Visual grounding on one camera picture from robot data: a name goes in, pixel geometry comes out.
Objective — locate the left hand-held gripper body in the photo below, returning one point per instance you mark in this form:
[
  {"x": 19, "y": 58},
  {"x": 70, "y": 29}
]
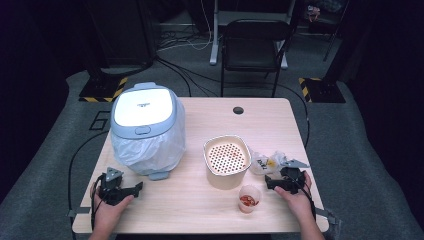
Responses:
[{"x": 111, "y": 191}]

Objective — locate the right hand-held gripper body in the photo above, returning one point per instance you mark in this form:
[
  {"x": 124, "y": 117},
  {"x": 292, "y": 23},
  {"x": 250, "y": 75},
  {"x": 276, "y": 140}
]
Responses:
[{"x": 293, "y": 178}]

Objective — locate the clear plastic cup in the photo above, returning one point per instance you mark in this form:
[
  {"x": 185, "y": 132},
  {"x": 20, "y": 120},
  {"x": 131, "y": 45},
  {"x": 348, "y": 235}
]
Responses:
[{"x": 249, "y": 208}]

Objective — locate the person's left hand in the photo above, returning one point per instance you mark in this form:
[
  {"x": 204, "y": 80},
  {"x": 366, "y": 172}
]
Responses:
[{"x": 106, "y": 215}]

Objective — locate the person's right hand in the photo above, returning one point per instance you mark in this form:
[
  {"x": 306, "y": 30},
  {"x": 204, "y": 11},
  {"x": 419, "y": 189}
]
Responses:
[{"x": 300, "y": 205}]

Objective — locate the crumpled wrapper with yellow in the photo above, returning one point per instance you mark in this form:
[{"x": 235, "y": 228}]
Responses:
[{"x": 276, "y": 161}]

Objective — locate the clear crumpled printed wrapper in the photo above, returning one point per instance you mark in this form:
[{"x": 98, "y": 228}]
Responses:
[{"x": 260, "y": 164}]

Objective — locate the red date slices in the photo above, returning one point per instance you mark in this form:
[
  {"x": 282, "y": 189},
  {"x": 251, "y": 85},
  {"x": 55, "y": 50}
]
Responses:
[{"x": 249, "y": 200}]

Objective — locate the white plastic bin liner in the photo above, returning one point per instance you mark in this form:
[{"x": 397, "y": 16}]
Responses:
[{"x": 150, "y": 153}]

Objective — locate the grey table clamp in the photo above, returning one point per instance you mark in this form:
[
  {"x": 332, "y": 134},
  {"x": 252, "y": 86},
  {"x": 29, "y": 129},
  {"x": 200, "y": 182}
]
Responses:
[
  {"x": 328, "y": 216},
  {"x": 78, "y": 211}
]

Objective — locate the cream strainer bin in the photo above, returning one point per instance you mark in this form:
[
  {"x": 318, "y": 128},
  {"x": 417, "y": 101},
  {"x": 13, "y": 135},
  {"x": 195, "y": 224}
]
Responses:
[{"x": 221, "y": 181}]

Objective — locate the striped black stand base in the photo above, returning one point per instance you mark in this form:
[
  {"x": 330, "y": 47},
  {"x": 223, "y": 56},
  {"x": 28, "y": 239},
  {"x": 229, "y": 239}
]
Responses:
[
  {"x": 100, "y": 90},
  {"x": 325, "y": 91}
]

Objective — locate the black folding chair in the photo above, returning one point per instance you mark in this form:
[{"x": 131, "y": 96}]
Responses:
[{"x": 253, "y": 50}]

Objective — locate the black cabinet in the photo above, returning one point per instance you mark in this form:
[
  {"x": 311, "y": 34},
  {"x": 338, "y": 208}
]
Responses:
[{"x": 123, "y": 33}]

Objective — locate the white desk frame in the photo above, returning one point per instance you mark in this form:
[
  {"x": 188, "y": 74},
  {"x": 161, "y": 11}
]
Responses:
[{"x": 214, "y": 40}]

